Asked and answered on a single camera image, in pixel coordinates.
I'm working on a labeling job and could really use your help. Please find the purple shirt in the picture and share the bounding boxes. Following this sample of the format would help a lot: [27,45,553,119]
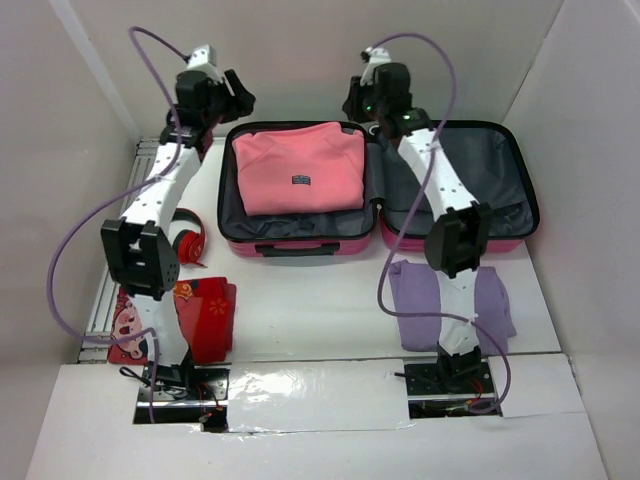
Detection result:
[388,260,517,356]

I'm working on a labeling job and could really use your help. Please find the pink sweatshirt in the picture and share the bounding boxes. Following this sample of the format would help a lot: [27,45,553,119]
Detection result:
[232,122,365,216]

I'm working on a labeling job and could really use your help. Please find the pink hard-shell suitcase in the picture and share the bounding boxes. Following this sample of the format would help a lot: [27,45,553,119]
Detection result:
[217,120,540,257]

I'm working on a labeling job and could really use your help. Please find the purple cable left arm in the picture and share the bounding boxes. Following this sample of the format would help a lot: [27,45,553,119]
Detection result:
[46,25,194,421]

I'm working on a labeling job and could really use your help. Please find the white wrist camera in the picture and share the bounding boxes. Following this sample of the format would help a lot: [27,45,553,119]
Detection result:
[360,46,391,86]
[186,44,217,74]

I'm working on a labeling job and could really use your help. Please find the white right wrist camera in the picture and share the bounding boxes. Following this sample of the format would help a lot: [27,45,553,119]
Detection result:
[360,46,391,86]

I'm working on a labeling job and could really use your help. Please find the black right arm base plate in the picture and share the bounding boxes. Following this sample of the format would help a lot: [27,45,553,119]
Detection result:
[394,358,502,419]

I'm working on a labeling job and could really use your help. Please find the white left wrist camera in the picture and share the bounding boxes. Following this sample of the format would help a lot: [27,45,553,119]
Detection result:
[186,44,217,74]

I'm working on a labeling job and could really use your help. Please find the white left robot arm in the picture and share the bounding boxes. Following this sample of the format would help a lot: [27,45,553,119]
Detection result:
[101,70,255,399]

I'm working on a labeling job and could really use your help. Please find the red black headphones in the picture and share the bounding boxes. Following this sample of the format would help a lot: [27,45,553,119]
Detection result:
[171,208,206,267]

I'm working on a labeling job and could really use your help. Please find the red patterned cloth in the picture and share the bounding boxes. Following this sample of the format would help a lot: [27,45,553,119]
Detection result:
[107,277,237,365]

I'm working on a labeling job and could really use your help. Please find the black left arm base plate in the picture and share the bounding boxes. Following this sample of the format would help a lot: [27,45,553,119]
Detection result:
[133,368,230,433]

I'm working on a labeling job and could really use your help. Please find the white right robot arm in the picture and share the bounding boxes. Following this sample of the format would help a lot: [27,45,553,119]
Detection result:
[343,48,492,392]

